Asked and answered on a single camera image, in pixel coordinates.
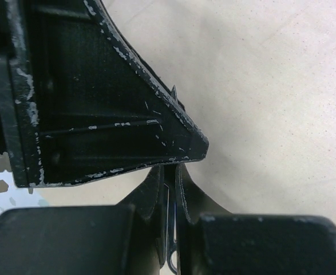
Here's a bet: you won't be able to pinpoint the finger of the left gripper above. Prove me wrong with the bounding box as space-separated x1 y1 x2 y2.
7 1 209 188

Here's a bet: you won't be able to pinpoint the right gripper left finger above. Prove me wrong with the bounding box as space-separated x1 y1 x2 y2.
0 166 167 274

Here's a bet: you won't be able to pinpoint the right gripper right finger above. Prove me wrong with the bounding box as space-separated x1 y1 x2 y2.
175 164 336 274

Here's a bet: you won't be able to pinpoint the hemostat forceps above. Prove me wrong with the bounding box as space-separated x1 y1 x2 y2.
164 182 177 274

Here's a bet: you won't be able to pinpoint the beige cloth mat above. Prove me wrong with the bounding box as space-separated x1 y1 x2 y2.
35 0 336 227

